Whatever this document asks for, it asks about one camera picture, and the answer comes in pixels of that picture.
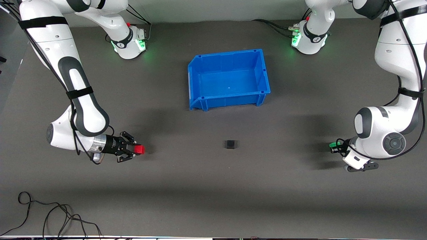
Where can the small red cube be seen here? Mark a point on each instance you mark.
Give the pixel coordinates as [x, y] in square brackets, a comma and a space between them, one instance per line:
[140, 150]

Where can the small black bracket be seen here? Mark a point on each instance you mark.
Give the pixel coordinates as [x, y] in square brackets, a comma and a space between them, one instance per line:
[2, 59]

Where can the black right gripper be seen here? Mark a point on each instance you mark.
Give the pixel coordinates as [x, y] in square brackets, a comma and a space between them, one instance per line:
[112, 144]

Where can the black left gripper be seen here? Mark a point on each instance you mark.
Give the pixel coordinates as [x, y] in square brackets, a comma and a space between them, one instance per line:
[343, 146]

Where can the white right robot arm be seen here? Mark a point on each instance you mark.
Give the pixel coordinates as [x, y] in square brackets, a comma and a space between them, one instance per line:
[83, 110]

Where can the small black cube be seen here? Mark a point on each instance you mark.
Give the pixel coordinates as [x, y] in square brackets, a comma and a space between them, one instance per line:
[230, 144]

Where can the blue plastic storage bin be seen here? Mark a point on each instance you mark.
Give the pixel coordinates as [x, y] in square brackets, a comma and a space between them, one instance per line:
[230, 80]

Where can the dark grey table mat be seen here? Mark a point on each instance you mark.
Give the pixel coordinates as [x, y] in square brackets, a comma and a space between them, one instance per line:
[200, 183]

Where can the small green cube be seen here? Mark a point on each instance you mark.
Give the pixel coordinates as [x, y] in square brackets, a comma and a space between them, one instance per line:
[333, 145]

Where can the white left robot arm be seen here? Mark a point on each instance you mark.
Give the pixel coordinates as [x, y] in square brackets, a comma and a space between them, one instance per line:
[397, 53]

